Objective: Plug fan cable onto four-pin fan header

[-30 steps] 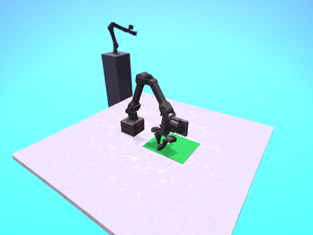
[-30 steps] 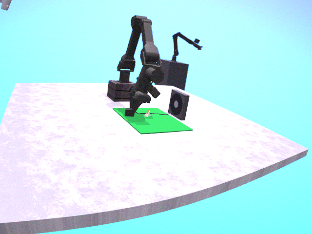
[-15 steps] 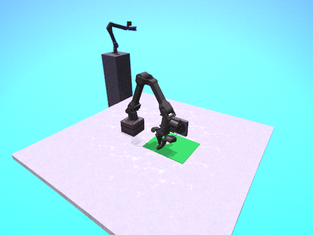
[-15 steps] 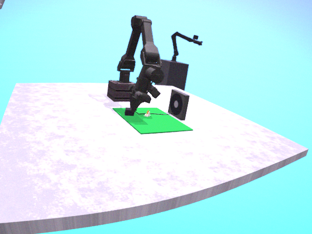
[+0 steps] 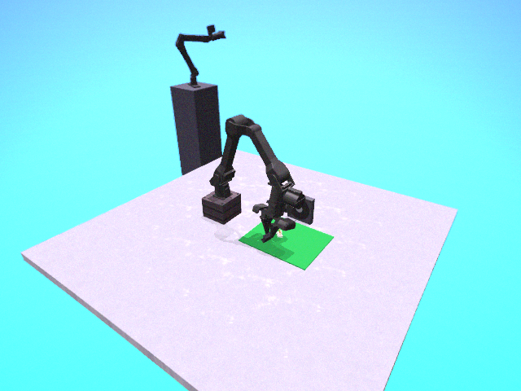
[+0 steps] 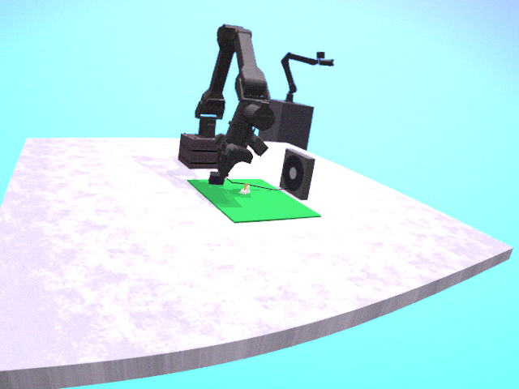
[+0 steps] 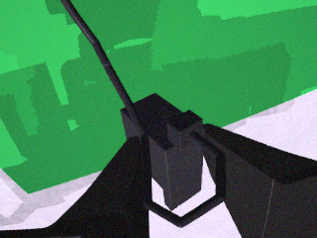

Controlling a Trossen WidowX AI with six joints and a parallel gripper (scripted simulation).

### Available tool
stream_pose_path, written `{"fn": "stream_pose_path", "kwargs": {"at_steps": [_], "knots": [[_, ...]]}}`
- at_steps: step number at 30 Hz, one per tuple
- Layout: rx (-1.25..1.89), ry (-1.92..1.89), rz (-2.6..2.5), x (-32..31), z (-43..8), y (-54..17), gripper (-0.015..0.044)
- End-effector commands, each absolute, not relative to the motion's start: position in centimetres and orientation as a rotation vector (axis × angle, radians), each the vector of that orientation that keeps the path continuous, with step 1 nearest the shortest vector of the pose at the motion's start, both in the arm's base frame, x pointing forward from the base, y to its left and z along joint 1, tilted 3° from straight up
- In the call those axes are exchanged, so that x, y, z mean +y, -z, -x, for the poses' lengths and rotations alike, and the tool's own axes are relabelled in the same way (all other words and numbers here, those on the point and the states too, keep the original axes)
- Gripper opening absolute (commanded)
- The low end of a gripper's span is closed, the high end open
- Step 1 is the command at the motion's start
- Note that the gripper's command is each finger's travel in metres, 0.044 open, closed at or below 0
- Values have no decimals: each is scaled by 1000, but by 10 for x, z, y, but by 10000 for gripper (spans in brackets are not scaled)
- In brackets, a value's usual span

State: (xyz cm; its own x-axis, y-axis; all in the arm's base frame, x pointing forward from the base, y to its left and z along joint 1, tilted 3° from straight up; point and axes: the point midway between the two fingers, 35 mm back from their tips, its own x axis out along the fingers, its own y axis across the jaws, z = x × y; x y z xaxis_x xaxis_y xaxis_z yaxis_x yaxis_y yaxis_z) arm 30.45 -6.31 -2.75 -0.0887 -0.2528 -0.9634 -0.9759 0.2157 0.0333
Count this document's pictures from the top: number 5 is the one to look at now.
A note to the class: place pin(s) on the green circuit board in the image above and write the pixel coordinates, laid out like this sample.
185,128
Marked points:
299,246

